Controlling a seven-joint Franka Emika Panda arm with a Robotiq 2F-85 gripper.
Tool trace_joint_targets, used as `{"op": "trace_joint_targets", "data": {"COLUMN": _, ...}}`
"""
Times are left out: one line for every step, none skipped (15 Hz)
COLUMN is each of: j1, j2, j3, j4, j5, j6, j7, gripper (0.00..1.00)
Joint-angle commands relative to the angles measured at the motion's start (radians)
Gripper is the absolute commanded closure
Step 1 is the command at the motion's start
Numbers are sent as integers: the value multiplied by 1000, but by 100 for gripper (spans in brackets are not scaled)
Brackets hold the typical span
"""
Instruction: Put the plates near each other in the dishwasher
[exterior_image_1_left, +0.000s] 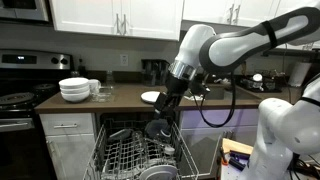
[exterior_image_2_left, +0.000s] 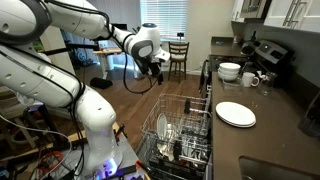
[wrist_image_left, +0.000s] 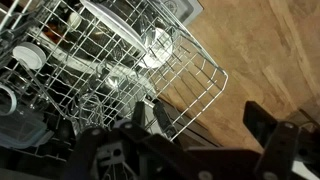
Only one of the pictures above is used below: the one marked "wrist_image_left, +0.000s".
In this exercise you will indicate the plastic container blue rim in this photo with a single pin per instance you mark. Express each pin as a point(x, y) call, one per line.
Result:
point(20, 131)

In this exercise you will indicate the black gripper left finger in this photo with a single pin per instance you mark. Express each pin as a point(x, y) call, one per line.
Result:
point(156, 156)

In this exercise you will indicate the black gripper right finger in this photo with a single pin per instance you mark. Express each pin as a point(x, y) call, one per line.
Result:
point(280, 146)

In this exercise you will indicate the dishwasher with open door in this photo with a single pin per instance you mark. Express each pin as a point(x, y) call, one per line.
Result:
point(200, 135)

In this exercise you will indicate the round clear bluish rim container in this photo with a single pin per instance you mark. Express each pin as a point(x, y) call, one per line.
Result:
point(15, 101)

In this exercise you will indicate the white round lid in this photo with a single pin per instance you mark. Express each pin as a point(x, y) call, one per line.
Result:
point(28, 55)

